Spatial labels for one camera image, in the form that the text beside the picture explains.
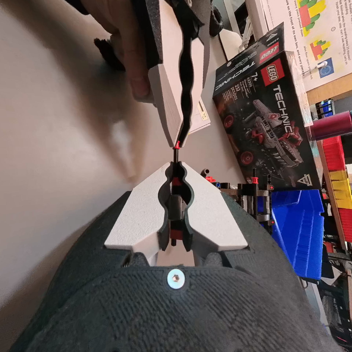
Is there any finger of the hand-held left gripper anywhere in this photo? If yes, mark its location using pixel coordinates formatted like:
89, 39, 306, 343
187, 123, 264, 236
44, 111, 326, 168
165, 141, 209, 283
148, 0, 190, 148
179, 23, 212, 146

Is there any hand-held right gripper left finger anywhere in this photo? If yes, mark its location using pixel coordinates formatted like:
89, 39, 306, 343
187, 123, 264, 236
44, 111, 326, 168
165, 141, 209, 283
104, 162, 175, 266

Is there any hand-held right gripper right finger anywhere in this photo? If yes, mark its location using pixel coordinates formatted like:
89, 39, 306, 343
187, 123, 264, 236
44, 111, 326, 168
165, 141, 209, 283
178, 161, 249, 266

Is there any black red Lego axle piece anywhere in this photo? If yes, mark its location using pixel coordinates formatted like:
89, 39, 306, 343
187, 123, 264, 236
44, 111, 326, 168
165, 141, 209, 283
166, 148, 185, 246

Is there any person's left hand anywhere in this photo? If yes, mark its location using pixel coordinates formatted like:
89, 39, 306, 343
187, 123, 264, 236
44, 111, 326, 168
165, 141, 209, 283
81, 0, 152, 101

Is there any white instruction booklet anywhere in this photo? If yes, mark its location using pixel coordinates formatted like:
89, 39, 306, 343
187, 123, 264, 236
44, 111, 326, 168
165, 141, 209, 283
188, 99, 212, 135

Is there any black toy vehicle chassis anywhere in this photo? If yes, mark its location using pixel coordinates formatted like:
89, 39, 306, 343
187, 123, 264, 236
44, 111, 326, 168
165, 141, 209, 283
200, 167, 275, 234

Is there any white lamp stand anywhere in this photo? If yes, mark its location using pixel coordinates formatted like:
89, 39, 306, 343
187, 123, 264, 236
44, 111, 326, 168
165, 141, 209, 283
238, 0, 269, 51

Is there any blue storage bin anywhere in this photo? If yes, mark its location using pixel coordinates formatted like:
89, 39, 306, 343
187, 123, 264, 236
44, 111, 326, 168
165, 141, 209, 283
271, 189, 325, 281

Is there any dark toy set box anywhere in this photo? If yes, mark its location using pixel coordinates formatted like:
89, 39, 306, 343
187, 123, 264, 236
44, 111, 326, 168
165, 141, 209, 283
212, 22, 323, 190

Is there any stack of yellow bins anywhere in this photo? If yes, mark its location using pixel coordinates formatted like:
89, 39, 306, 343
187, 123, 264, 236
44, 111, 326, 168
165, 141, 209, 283
329, 170, 352, 210

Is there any stack of red bins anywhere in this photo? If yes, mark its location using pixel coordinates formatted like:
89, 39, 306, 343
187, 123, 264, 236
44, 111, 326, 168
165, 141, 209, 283
322, 136, 352, 243

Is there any white instruction poster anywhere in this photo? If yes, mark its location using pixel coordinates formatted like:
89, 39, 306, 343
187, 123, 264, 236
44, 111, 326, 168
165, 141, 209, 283
264, 0, 352, 92

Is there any maroon cylinder bottle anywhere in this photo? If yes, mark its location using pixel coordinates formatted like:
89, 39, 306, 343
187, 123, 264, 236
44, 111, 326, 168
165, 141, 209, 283
309, 110, 352, 141

